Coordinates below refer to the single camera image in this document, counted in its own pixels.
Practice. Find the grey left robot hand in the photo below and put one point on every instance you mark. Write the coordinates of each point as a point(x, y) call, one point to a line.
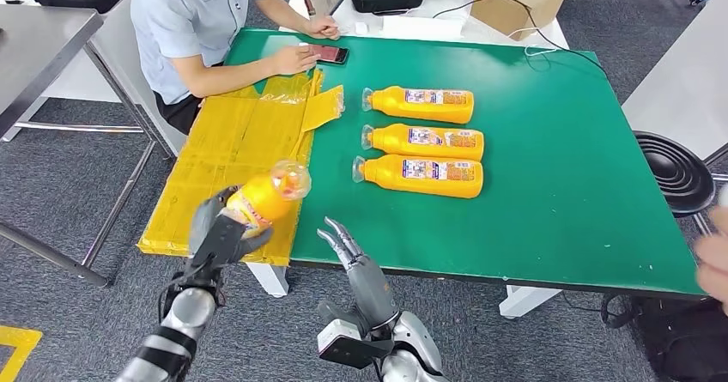
point(216, 243)

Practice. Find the person's left hand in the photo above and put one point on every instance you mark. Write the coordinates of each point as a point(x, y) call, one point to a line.
point(323, 27)

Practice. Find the blurred person's hand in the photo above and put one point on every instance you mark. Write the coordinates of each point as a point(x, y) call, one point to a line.
point(714, 260)

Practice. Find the person's right hand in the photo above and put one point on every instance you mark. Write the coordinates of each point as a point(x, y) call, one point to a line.
point(293, 60)

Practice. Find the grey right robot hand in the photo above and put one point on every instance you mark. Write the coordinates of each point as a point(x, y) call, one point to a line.
point(370, 288)

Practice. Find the orange detergent bottle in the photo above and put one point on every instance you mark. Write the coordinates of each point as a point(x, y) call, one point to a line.
point(398, 103)
point(264, 197)
point(387, 174)
point(392, 140)

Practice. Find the person's right forearm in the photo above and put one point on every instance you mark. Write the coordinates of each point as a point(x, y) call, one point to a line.
point(230, 75)

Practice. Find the person's left forearm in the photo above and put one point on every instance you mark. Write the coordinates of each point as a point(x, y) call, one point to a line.
point(283, 14)

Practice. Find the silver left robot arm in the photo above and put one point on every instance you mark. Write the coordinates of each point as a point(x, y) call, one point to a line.
point(188, 311)

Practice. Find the dark smartphone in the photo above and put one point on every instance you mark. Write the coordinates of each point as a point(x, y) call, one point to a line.
point(335, 55)

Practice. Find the small white charger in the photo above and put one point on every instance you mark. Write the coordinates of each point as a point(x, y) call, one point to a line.
point(361, 27)

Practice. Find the white table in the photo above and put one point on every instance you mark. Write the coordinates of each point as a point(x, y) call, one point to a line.
point(375, 22)

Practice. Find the white table leg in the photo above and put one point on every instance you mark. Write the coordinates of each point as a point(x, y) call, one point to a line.
point(270, 280)
point(529, 301)

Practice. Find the black bag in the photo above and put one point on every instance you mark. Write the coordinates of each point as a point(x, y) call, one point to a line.
point(682, 339)

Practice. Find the yellow taped cardboard sheet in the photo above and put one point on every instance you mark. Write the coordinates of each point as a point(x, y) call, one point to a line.
point(227, 152)

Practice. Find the black round stool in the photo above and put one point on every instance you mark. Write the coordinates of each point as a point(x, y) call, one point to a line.
point(675, 174)

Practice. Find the flat white box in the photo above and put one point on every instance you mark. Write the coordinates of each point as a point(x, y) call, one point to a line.
point(425, 27)

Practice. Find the person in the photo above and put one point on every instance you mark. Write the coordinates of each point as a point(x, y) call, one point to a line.
point(182, 27)

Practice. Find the green table mat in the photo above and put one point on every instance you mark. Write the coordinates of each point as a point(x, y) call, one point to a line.
point(569, 169)

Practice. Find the light grey table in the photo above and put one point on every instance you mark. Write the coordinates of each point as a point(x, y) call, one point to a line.
point(682, 83)
point(112, 44)

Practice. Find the brown cardboard box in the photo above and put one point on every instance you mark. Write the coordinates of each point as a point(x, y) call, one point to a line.
point(516, 4)

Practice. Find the steel table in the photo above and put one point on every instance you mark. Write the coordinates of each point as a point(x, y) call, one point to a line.
point(34, 49)

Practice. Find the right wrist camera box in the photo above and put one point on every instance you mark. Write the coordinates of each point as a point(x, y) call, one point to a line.
point(341, 345)

